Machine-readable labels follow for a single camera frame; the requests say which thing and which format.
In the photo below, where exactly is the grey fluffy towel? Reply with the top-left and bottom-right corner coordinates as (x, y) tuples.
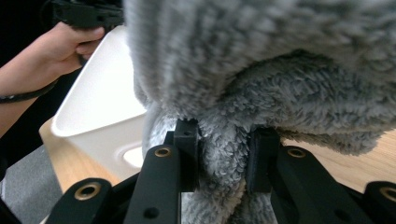
(122, 0), (396, 224)

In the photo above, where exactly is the black cable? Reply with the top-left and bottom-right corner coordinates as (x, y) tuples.
(0, 54), (89, 105)

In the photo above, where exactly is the white plastic storage bin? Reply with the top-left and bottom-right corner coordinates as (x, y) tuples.
(50, 24), (180, 182)

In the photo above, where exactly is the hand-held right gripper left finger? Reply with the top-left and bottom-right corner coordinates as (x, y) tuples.
(173, 118), (201, 192)

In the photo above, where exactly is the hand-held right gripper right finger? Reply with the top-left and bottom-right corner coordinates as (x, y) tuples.
(247, 127), (281, 194)

